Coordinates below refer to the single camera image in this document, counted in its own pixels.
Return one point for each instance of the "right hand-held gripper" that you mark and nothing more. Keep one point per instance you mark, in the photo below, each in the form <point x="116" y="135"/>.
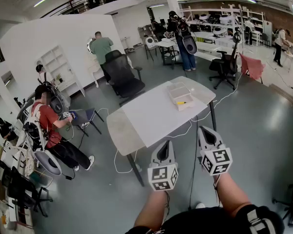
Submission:
<point x="216" y="161"/>

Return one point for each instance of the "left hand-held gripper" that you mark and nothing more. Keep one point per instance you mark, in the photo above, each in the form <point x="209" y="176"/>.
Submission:
<point x="162" y="175"/>

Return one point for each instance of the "clear plastic box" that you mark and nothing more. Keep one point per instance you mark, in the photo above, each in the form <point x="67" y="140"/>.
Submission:
<point x="179" y="92"/>

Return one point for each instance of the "person's left forearm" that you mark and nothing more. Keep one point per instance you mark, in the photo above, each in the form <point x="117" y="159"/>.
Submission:
<point x="151" y="208"/>

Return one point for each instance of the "person's right forearm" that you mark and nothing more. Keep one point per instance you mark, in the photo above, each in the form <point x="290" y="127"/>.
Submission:
<point x="230" y="194"/>

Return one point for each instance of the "black table leg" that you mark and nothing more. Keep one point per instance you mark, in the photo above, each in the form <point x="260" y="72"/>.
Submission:
<point x="213" y="116"/>
<point x="136" y="170"/>

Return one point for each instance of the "person's white shoe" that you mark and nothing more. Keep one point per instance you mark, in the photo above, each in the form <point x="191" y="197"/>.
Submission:
<point x="200" y="205"/>

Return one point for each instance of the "person's black clothing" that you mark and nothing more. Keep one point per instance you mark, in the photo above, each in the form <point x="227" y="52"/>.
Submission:
<point x="197" y="220"/>

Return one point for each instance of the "black mesh office chair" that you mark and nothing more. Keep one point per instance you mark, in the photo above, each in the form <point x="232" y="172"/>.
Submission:
<point x="119" y="67"/>
<point x="224" y="64"/>

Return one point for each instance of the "pink fabric chair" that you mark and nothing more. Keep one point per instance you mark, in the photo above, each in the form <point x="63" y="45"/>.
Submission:
<point x="252" y="66"/>

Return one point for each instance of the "blue seat chair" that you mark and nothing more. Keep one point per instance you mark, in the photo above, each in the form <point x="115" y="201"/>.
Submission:
<point x="85" y="114"/>

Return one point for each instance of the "long white desk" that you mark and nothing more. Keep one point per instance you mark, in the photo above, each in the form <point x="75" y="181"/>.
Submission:
<point x="210" y="36"/>

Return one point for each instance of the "white table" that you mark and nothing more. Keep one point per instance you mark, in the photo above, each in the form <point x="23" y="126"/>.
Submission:
<point x="166" y="43"/>

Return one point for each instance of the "white round-back chair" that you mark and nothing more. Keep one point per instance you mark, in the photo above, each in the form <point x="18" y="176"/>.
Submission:
<point x="150" y="41"/>

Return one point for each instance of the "white shelving rack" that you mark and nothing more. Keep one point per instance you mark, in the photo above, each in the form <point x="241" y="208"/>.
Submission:
<point x="202" y="22"/>

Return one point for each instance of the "white shelf unit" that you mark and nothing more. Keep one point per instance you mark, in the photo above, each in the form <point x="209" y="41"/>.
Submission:
<point x="55" y="62"/>

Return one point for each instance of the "black metal railing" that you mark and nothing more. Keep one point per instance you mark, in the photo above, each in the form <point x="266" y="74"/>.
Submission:
<point x="54" y="10"/>

